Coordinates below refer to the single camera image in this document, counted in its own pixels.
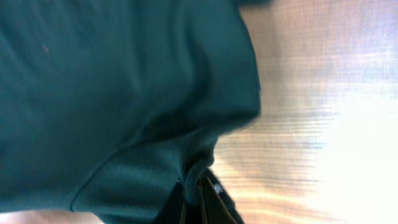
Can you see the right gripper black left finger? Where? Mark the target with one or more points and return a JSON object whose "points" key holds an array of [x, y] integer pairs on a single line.
{"points": [[174, 210]]}

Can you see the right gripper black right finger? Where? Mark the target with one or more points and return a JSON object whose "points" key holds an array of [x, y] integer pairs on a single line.
{"points": [[218, 207]]}

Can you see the black t-shirt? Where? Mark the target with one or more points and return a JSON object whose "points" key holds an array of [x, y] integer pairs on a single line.
{"points": [[105, 105]]}

